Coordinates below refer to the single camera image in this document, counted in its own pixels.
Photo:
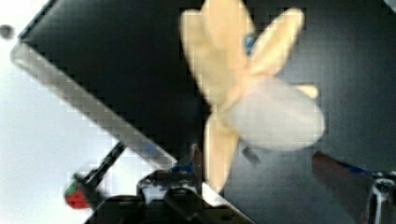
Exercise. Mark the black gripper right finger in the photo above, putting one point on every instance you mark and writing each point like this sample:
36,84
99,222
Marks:
369,197

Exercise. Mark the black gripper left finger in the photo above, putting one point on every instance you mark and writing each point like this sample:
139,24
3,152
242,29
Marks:
183,175

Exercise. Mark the peeled plush banana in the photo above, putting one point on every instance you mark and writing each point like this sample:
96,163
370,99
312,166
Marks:
236,71

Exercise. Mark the black toaster oven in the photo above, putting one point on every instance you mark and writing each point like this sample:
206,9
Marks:
121,63

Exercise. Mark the small red plush strawberry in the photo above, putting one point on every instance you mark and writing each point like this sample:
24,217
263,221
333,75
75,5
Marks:
74,197

